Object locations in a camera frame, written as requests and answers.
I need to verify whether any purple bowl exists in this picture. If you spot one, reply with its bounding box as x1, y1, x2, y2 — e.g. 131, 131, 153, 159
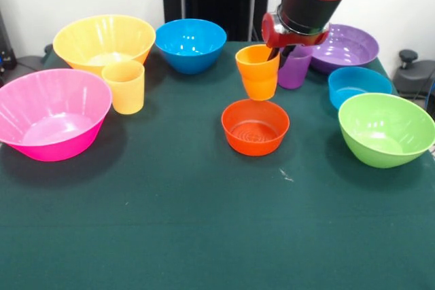
309, 24, 380, 74

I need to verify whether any orange cup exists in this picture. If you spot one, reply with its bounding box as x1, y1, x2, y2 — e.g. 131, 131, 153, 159
235, 44, 281, 102

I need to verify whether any deep blue bowl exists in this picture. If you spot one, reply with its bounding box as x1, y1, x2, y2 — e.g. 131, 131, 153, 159
155, 18, 228, 75

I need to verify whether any pink bowl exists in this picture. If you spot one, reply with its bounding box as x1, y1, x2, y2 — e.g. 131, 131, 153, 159
0, 68, 113, 162

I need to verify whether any yellow cup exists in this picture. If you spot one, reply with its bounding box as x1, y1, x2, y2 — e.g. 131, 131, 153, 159
101, 60, 145, 115

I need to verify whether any small red-orange bowl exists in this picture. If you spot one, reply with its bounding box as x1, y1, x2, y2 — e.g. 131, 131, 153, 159
221, 98, 290, 157

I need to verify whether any shallow blue bowl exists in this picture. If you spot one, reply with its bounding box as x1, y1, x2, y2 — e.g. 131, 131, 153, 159
328, 67, 394, 110

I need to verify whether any dark grey round base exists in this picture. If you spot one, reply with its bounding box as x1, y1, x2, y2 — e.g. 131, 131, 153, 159
15, 43, 54, 67
394, 49, 435, 99

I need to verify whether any large yellow-orange bowl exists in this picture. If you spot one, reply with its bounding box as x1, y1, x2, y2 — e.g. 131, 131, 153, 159
52, 14, 156, 78

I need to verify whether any lime green bowl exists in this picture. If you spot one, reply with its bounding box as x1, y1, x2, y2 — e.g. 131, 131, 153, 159
338, 92, 435, 169

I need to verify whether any black electronics box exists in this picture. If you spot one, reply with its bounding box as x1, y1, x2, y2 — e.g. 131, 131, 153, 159
0, 10, 18, 71

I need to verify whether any dark green table cloth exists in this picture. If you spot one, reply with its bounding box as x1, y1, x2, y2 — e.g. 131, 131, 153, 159
0, 41, 435, 290

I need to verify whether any purple cup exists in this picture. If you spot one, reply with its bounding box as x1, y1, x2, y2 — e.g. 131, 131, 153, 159
277, 45, 313, 90

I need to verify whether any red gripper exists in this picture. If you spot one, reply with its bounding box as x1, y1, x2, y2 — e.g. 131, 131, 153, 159
261, 11, 331, 62

